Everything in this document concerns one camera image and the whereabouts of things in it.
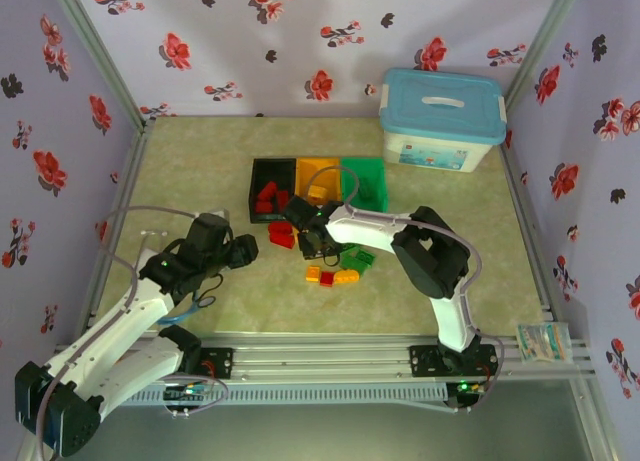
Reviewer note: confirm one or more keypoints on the yellow plastic bin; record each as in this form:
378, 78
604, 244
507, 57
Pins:
327, 183

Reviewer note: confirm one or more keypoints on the large yellow rounded lego brick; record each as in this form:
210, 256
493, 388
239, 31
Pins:
316, 195

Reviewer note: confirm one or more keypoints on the black plastic bin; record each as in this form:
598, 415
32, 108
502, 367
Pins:
265, 171

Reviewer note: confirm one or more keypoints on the aluminium frame leg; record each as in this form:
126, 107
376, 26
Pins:
597, 421

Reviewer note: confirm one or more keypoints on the aluminium side rail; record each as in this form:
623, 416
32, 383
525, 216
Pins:
131, 176
513, 181

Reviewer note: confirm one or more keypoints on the white storage box blue lid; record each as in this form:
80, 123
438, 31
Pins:
440, 106

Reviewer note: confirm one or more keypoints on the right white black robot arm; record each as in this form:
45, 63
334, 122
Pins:
435, 256

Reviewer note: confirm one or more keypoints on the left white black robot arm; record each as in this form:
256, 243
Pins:
100, 341

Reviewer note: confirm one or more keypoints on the small yellow lego brick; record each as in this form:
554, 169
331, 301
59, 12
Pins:
314, 274

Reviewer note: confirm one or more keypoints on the blue tube loop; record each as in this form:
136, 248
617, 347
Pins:
172, 320

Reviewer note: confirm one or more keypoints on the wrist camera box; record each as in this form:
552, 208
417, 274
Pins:
300, 211
207, 233

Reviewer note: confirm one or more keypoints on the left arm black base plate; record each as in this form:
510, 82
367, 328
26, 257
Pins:
220, 363

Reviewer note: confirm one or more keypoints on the aluminium corner post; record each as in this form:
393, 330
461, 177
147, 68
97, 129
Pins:
97, 56
546, 31

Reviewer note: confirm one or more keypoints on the green plastic bin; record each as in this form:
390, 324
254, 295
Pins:
372, 171

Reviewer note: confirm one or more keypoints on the aluminium mounting rail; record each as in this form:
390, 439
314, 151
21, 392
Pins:
320, 358

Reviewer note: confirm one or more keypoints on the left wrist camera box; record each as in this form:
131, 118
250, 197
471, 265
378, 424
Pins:
207, 233

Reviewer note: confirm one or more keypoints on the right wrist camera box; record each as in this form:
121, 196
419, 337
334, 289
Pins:
300, 211

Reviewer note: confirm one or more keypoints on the clear bag of small parts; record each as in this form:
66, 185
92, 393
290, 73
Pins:
544, 343

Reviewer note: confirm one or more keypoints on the green lego brick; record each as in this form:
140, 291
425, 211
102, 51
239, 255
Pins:
366, 187
365, 258
350, 264
351, 251

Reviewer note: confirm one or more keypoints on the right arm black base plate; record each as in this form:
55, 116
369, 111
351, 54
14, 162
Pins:
425, 361

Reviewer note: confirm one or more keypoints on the red rounded lego brick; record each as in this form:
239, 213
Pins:
281, 240
280, 227

